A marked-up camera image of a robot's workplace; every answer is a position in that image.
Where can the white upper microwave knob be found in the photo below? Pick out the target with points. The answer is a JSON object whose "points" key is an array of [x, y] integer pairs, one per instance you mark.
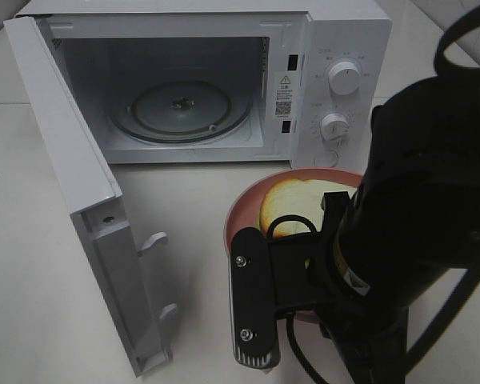
{"points": [[344, 77]]}

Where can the white microwave door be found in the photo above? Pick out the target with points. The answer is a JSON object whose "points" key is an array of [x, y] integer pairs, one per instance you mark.
{"points": [[93, 197]]}

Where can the round door release button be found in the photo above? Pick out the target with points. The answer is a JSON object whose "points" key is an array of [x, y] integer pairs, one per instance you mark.
{"points": [[329, 158]]}

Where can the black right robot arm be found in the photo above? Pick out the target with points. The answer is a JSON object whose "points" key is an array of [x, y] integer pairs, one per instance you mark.
{"points": [[400, 259]]}

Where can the white lower timer knob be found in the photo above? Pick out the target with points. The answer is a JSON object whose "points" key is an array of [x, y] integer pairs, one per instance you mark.
{"points": [[333, 126]]}

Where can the pink round plate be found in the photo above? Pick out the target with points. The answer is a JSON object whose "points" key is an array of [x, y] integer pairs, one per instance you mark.
{"points": [[246, 209]]}

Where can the sandwich with lettuce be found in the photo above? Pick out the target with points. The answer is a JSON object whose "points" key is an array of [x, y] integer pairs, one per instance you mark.
{"points": [[294, 206]]}

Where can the white microwave oven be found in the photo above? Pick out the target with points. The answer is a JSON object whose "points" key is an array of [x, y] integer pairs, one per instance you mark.
{"points": [[284, 49]]}

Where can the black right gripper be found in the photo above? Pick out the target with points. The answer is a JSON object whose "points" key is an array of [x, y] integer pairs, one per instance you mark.
{"points": [[303, 272]]}

